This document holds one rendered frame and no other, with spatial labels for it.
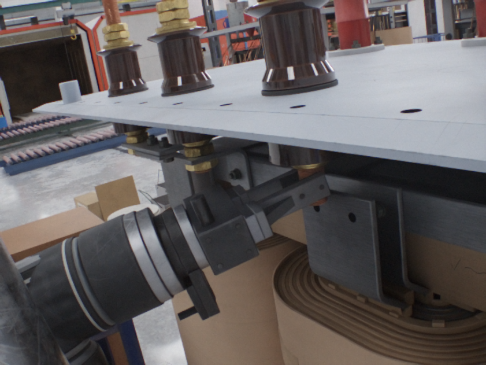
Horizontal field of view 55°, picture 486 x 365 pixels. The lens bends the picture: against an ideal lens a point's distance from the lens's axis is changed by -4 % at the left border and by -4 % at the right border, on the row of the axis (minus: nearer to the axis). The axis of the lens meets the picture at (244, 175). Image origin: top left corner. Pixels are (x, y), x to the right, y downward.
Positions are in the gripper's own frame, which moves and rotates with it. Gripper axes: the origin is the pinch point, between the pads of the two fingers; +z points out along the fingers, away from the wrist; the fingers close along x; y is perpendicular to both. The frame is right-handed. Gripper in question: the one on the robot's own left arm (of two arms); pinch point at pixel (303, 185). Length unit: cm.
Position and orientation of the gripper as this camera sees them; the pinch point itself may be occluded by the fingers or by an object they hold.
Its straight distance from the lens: 55.1
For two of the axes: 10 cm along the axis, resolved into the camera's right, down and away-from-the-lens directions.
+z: 9.0, -4.1, 1.3
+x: -2.3, -2.2, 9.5
